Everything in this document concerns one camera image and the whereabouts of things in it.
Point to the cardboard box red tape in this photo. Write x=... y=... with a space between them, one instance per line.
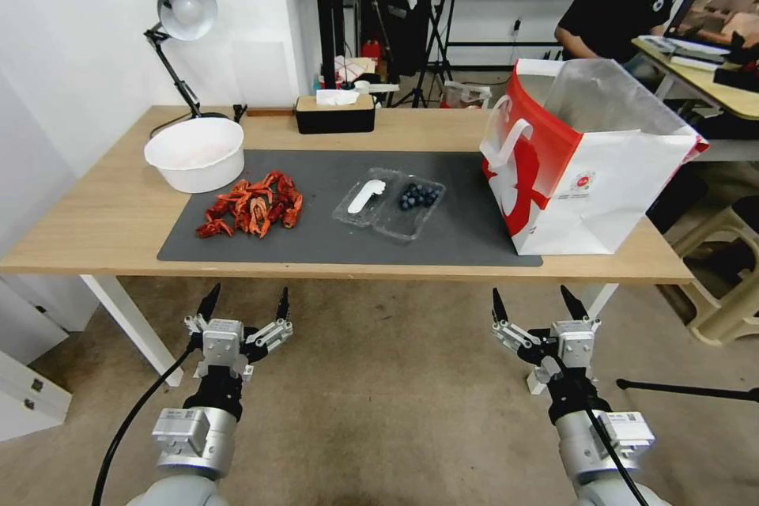
x=350 y=68

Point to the black desk lamp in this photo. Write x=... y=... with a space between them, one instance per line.
x=187 y=8

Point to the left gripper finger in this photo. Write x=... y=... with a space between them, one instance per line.
x=207 y=307
x=283 y=310

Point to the white tissue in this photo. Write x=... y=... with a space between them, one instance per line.
x=335 y=97

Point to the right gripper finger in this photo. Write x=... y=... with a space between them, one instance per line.
x=576 y=304
x=499 y=307

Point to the white round bowl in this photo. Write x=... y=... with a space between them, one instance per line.
x=195 y=165

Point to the clear plastic takeout container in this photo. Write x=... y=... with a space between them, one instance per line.
x=409 y=225

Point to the beige plastic stool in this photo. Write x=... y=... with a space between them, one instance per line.
x=730 y=316

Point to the white plastic spoon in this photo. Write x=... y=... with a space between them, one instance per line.
x=363 y=196

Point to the black folding tripod stand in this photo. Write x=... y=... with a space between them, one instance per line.
x=437 y=31

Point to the pale wooden office desk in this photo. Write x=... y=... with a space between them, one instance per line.
x=705 y=90

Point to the wooden table white legs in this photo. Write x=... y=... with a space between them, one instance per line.
x=89 y=221

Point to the black tissue box wooden lid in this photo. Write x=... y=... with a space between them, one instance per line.
x=335 y=117

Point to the black light stand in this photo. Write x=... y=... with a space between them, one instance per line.
x=329 y=2

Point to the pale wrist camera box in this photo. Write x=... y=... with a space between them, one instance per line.
x=223 y=343
x=574 y=345

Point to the black tripod leg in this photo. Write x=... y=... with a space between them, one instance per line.
x=688 y=390

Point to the dark grey desk mat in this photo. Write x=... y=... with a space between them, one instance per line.
x=332 y=245

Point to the white cabinet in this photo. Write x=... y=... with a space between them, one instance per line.
x=24 y=399

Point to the heap of blueberries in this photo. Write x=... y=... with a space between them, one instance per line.
x=417 y=196

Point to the clear plastic storage box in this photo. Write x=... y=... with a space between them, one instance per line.
x=465 y=95

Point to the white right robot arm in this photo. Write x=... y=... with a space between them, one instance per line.
x=584 y=458

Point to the red crayfish shell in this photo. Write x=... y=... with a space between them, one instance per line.
x=222 y=206
x=258 y=214
x=246 y=189
x=280 y=180
x=213 y=228
x=290 y=211

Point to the red white takeout bag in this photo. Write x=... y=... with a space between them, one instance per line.
x=611 y=197

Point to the black desk clamp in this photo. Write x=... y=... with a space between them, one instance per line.
x=239 y=113

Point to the person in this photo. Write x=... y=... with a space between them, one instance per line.
x=617 y=2

